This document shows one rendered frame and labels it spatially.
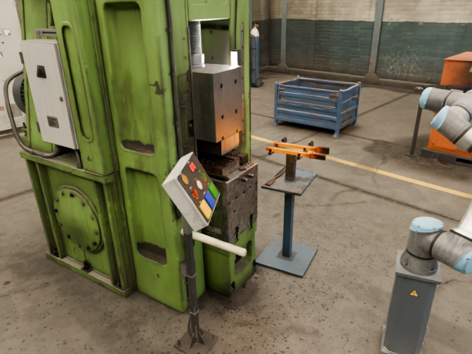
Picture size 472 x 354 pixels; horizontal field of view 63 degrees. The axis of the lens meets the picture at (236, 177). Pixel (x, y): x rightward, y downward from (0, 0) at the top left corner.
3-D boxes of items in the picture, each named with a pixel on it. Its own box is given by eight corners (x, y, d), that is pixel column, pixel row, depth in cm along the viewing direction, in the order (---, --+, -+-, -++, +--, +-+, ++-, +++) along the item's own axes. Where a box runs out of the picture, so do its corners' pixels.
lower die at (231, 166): (239, 168, 255) (239, 156, 251) (222, 178, 239) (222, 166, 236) (189, 156, 275) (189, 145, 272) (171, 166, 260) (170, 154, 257)
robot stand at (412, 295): (420, 337, 238) (440, 258, 214) (420, 365, 220) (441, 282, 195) (383, 326, 247) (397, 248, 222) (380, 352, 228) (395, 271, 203)
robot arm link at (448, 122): (451, 99, 143) (433, 114, 141) (480, 120, 139) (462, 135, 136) (440, 113, 152) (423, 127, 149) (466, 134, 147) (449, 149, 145)
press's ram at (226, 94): (249, 126, 255) (249, 64, 238) (215, 142, 225) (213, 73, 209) (199, 118, 275) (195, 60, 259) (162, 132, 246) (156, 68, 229)
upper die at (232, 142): (239, 145, 248) (239, 131, 244) (221, 155, 233) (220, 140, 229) (188, 135, 269) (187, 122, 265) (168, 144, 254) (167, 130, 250)
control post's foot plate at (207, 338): (220, 337, 241) (220, 326, 237) (199, 363, 224) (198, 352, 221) (193, 324, 252) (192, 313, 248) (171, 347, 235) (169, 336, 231)
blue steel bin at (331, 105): (357, 125, 645) (362, 82, 615) (338, 137, 588) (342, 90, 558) (295, 114, 713) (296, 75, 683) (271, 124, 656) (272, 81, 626)
